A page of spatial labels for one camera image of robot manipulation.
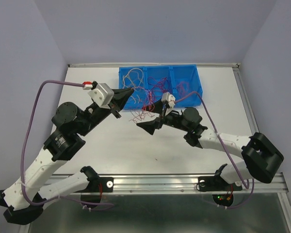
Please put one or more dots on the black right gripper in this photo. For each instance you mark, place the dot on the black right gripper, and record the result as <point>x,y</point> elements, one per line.
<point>151,125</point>

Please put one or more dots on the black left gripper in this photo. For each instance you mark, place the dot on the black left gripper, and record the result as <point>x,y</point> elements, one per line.
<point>120,99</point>

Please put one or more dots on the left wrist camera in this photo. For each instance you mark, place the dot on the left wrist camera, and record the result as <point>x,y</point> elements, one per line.
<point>100,93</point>

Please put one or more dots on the blue three-compartment plastic bin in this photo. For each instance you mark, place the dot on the blue three-compartment plastic bin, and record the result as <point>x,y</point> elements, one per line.
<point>150,82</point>

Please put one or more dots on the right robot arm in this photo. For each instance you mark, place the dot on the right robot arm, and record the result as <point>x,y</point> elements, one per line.
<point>260,159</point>

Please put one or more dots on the aluminium front mounting rail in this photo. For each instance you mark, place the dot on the aluminium front mounting rail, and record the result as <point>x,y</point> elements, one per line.
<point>179,184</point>

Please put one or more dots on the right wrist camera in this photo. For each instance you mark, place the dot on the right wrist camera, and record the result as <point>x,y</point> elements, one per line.
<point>168,101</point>

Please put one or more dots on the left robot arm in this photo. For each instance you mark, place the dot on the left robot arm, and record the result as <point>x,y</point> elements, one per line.
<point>28,197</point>

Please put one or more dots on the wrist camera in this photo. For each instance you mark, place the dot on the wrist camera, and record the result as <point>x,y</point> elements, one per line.
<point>100,93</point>
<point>168,101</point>

